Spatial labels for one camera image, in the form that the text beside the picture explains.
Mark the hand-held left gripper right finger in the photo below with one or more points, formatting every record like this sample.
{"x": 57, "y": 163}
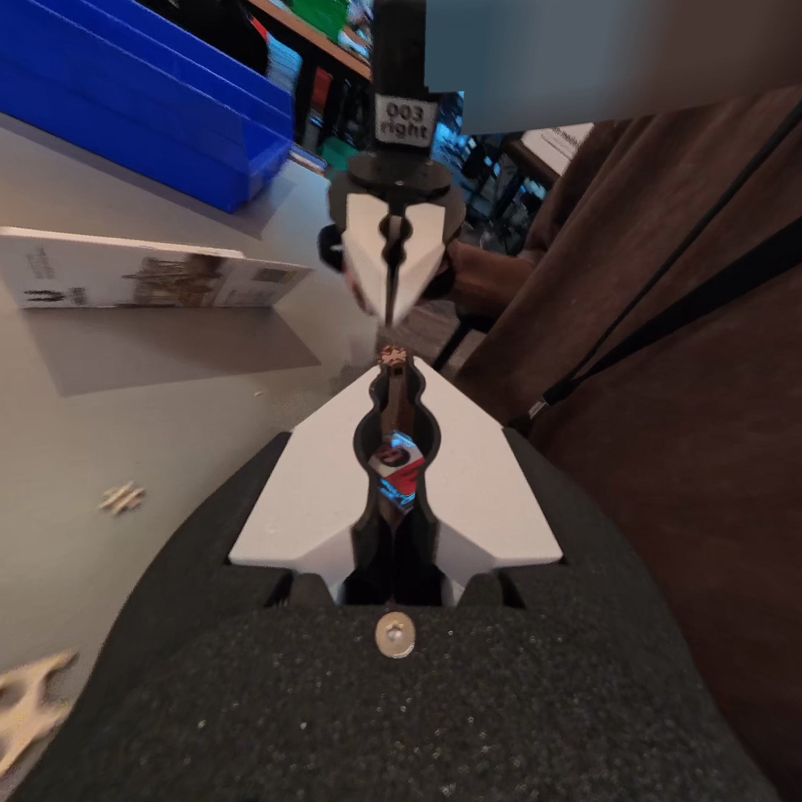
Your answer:
{"x": 489, "y": 501}

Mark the wooden background table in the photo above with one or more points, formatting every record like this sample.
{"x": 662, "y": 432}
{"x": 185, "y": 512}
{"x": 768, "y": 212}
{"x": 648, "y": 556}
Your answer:
{"x": 326, "y": 44}

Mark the person's right forearm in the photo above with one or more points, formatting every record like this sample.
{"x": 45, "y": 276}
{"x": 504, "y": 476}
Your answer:
{"x": 517, "y": 282}

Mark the white printed booklet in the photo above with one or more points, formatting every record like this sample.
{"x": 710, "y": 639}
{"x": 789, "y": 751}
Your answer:
{"x": 125, "y": 275}

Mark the small hash-shaped wooden piece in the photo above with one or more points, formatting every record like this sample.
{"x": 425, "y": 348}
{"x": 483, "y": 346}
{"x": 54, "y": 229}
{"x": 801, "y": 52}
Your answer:
{"x": 122, "y": 498}

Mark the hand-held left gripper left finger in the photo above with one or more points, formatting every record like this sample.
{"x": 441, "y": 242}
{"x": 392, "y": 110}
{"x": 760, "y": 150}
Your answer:
{"x": 294, "y": 501}

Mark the bus-shaped wooden piece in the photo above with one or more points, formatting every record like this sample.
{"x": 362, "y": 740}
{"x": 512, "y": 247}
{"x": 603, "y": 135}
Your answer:
{"x": 31, "y": 702}

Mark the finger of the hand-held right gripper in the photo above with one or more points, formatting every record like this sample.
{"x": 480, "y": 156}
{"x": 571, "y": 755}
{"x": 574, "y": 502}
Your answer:
{"x": 362, "y": 257}
{"x": 425, "y": 250}

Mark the red white card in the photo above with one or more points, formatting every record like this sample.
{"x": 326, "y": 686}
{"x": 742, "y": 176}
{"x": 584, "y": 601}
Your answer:
{"x": 396, "y": 467}

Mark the small wooden gear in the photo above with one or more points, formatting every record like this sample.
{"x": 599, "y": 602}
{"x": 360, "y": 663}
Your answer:
{"x": 393, "y": 356}

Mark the grey desk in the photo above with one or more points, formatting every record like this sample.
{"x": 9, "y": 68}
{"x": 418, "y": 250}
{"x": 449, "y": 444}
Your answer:
{"x": 156, "y": 438}

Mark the blue plastic bin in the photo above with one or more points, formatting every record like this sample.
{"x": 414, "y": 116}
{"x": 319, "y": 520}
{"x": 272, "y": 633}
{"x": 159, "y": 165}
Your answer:
{"x": 125, "y": 94}

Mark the person's right hand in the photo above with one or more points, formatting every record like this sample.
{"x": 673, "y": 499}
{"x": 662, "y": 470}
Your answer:
{"x": 473, "y": 275}

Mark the green box on table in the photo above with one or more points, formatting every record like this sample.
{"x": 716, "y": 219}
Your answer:
{"x": 321, "y": 14}

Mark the person in brown sweater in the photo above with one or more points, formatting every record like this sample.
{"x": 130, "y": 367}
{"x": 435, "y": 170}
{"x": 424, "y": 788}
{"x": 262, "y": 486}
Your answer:
{"x": 689, "y": 564}

